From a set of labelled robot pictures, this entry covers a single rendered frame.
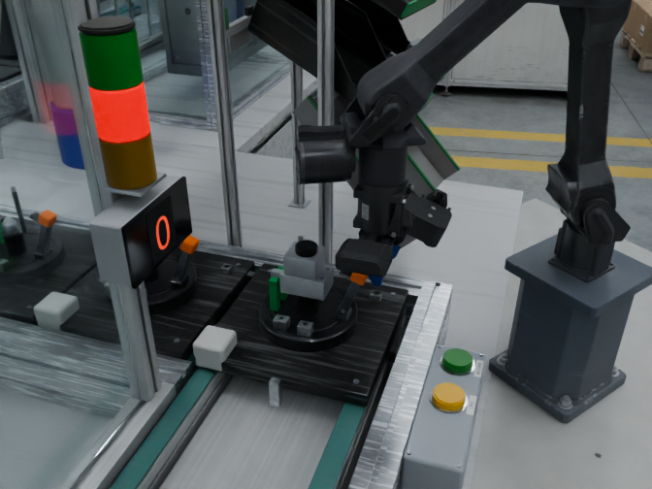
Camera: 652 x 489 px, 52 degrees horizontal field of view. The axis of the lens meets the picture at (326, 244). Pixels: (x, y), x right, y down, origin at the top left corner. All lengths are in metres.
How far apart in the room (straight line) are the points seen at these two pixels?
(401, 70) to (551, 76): 4.24
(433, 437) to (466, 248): 0.61
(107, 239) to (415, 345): 0.46
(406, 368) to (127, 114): 0.48
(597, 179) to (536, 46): 4.04
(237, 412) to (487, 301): 0.52
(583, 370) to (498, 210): 0.61
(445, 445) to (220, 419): 0.29
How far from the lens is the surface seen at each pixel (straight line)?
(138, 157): 0.68
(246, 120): 1.98
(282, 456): 0.85
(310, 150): 0.76
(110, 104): 0.66
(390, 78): 0.74
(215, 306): 1.00
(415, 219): 0.80
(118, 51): 0.64
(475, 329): 1.15
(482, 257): 1.34
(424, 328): 0.98
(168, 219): 0.73
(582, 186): 0.87
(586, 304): 0.90
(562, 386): 1.01
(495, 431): 0.98
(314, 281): 0.89
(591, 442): 1.01
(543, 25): 4.86
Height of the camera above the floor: 1.56
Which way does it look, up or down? 31 degrees down
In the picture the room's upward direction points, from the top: straight up
